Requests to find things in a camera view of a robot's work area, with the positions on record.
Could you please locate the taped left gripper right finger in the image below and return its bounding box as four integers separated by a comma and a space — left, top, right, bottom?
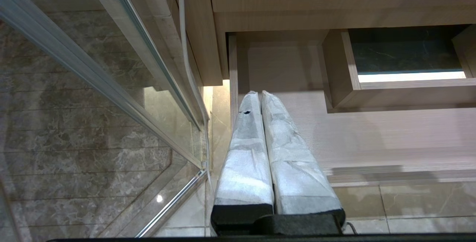
261, 91, 347, 232

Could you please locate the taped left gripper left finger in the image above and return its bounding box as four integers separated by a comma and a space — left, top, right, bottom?
210, 91, 275, 235

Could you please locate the light wooden vanity drawer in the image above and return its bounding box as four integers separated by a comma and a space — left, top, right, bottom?
228, 26, 476, 187

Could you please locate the clear glass shower panel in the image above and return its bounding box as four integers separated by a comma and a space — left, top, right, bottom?
0, 0, 210, 242

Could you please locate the aluminium glass door bar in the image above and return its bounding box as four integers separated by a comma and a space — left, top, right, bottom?
0, 0, 204, 169

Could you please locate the chrome floor rail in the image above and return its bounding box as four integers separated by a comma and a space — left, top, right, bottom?
136, 170, 209, 238

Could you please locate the aluminium shower track rail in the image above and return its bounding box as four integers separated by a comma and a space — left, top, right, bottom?
80, 0, 212, 131

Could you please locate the thin white cable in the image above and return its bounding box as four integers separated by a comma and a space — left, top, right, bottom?
173, 0, 216, 198

